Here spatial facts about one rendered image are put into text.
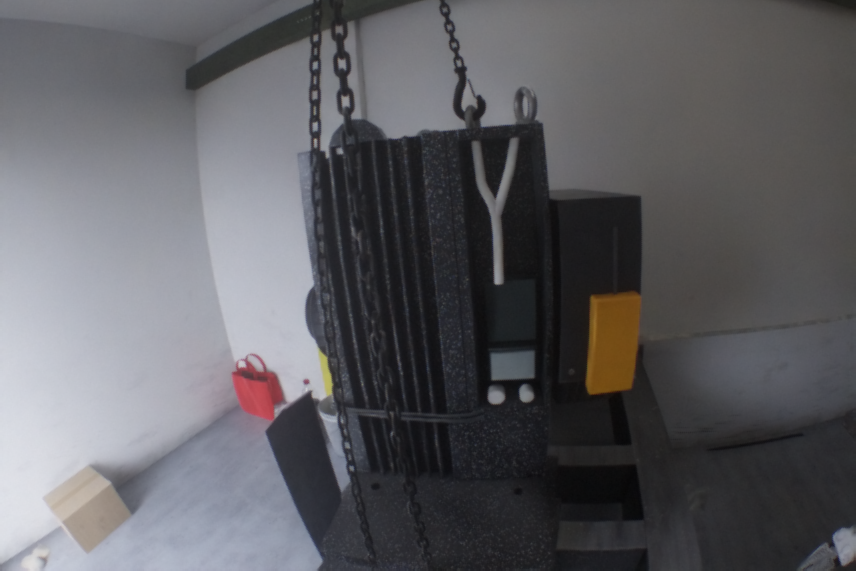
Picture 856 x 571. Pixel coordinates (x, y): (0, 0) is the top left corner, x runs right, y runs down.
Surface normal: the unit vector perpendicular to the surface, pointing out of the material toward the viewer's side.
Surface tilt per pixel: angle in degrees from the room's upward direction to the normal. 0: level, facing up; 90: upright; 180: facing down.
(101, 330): 90
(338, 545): 0
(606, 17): 90
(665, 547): 0
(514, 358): 90
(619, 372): 90
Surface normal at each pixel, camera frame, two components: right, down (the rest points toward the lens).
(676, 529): -0.10, -0.98
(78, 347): 0.94, -0.04
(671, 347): -0.33, 0.19
